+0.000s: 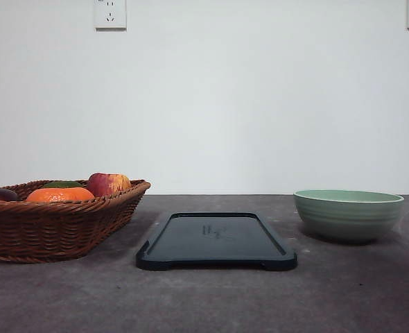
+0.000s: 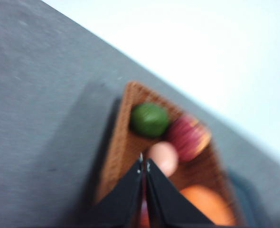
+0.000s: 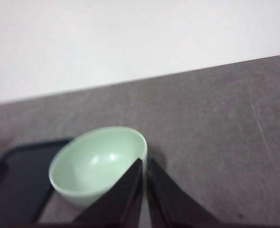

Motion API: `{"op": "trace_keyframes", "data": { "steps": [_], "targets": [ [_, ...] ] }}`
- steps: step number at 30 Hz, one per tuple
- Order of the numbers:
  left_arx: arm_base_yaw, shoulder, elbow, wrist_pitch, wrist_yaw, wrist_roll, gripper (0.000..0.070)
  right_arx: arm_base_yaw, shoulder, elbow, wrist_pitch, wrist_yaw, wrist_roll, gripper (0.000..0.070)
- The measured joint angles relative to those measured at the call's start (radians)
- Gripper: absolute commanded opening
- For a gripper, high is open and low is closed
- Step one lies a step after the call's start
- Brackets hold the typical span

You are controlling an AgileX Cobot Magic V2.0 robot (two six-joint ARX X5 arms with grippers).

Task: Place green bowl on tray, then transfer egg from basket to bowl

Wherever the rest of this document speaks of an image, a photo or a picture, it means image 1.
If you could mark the light green ceramic bowl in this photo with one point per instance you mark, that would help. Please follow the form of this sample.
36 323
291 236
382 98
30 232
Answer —
347 214

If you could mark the brown wicker basket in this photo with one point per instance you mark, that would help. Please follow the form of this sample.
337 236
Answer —
45 232

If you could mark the dark blue rectangular tray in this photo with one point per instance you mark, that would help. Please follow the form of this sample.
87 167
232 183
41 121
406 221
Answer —
215 239

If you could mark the red yellow apple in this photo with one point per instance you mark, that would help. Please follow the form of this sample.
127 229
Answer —
108 184

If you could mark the green avocado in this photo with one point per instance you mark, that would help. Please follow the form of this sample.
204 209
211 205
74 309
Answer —
62 184

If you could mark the orange tangerine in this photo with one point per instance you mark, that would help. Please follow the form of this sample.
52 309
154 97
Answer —
51 194

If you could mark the dark purple plum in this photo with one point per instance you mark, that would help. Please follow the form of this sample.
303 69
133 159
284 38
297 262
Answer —
8 195

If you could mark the white wall socket left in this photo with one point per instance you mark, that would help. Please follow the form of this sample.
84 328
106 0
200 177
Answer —
110 16

